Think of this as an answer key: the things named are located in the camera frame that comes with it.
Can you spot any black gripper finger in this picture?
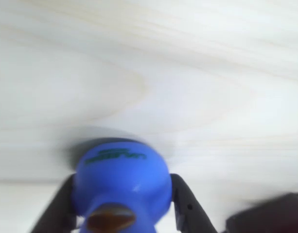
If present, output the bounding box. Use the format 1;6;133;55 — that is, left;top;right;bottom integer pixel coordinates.
29;173;78;233
170;173;218;233

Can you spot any blue rubber duck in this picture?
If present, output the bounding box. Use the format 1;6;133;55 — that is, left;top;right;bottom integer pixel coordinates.
71;137;174;233

